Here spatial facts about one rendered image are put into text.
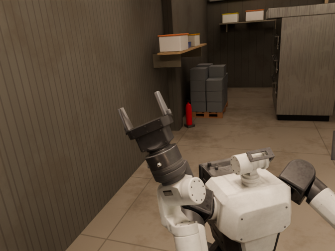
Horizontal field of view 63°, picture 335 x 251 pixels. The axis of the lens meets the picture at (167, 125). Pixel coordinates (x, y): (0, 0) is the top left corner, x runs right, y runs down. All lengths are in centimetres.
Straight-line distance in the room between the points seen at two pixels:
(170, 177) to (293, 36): 534
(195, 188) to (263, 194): 34
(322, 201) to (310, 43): 499
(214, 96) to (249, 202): 529
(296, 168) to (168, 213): 54
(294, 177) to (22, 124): 193
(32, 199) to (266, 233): 194
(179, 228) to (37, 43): 208
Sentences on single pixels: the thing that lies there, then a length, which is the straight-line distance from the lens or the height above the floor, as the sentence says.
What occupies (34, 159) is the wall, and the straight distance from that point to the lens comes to 248.
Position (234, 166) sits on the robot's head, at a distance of 95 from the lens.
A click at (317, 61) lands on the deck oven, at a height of 118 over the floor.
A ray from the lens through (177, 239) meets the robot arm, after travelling 73.
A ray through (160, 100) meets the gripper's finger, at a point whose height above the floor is 175.
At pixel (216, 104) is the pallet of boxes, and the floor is 32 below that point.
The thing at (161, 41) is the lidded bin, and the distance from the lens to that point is 444.
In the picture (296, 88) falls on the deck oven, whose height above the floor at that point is 67.
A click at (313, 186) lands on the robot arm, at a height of 136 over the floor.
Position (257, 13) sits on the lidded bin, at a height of 222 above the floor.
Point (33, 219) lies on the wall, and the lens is 260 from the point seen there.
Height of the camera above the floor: 190
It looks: 19 degrees down
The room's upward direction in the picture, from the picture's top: 4 degrees counter-clockwise
